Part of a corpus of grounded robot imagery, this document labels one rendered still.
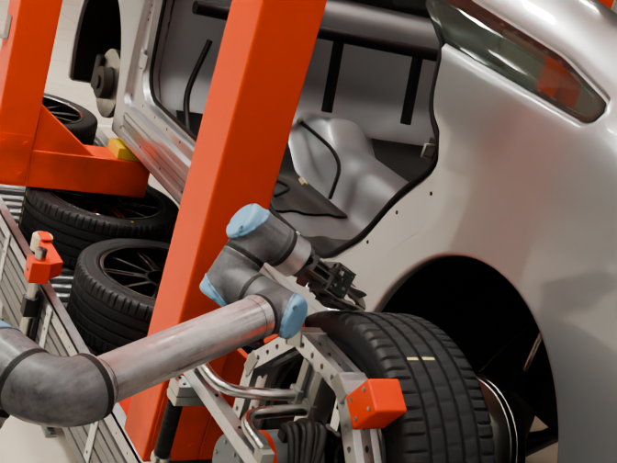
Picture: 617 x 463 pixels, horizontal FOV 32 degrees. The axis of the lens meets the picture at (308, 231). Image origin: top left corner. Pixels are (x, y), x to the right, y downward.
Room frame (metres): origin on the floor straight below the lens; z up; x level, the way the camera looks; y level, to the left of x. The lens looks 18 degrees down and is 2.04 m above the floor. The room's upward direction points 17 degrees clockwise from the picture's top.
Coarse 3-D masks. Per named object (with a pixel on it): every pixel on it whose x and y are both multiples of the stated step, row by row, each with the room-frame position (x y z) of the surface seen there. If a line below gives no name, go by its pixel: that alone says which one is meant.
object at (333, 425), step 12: (300, 360) 2.25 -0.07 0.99; (288, 372) 2.27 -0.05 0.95; (276, 384) 2.29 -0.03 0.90; (288, 384) 2.29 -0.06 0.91; (336, 408) 2.12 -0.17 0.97; (276, 420) 2.29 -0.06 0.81; (288, 420) 2.31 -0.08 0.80; (336, 420) 2.11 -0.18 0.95; (336, 432) 2.10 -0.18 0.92; (336, 444) 2.15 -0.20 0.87; (384, 444) 1.93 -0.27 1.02; (336, 456) 2.15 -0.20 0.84; (384, 456) 1.92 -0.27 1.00
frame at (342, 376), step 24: (312, 336) 2.12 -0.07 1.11; (264, 360) 2.20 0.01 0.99; (288, 360) 2.21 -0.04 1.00; (312, 360) 2.05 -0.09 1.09; (336, 360) 2.06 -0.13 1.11; (240, 384) 2.27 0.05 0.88; (264, 384) 2.26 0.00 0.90; (336, 384) 1.96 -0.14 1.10; (360, 384) 1.96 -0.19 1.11; (240, 408) 2.24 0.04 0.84; (360, 432) 1.93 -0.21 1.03; (360, 456) 1.86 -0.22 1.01
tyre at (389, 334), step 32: (320, 320) 2.21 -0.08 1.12; (352, 320) 2.13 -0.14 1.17; (384, 320) 2.19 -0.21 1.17; (416, 320) 2.24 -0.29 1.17; (352, 352) 2.09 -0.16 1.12; (384, 352) 2.03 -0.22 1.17; (416, 352) 2.08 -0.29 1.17; (448, 352) 2.12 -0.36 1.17; (416, 384) 1.99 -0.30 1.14; (448, 384) 2.04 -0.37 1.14; (416, 416) 1.92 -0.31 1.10; (448, 416) 1.97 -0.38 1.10; (480, 416) 2.01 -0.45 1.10; (416, 448) 1.88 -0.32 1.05; (448, 448) 1.93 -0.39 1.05; (480, 448) 1.97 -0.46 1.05
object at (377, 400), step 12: (372, 384) 1.89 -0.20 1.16; (384, 384) 1.90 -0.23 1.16; (396, 384) 1.92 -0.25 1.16; (348, 396) 1.93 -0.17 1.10; (360, 396) 1.90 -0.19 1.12; (372, 396) 1.87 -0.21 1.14; (384, 396) 1.88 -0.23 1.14; (396, 396) 1.90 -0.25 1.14; (348, 408) 1.92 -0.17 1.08; (360, 408) 1.89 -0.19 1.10; (372, 408) 1.86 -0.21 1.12; (384, 408) 1.86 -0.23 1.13; (396, 408) 1.87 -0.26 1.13; (360, 420) 1.88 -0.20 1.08; (372, 420) 1.87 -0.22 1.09; (384, 420) 1.89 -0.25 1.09
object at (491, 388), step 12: (480, 384) 2.40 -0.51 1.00; (492, 384) 2.39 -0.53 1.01; (492, 396) 2.36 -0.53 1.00; (504, 396) 2.36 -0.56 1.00; (492, 408) 2.34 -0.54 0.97; (504, 408) 2.32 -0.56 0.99; (492, 420) 2.33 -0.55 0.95; (504, 420) 2.30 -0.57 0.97; (504, 432) 2.29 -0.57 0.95; (516, 432) 2.29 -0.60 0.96; (504, 444) 2.28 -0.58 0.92; (516, 444) 2.28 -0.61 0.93; (504, 456) 2.27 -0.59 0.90; (516, 456) 2.27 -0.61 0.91
